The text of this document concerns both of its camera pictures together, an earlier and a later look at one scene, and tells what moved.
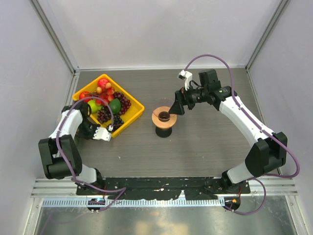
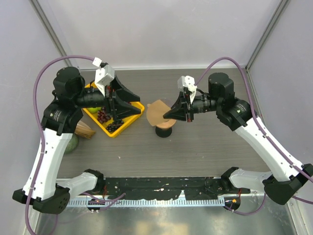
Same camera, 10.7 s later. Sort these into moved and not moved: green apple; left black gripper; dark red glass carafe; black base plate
Moved: left black gripper
Not moved: black base plate; dark red glass carafe; green apple
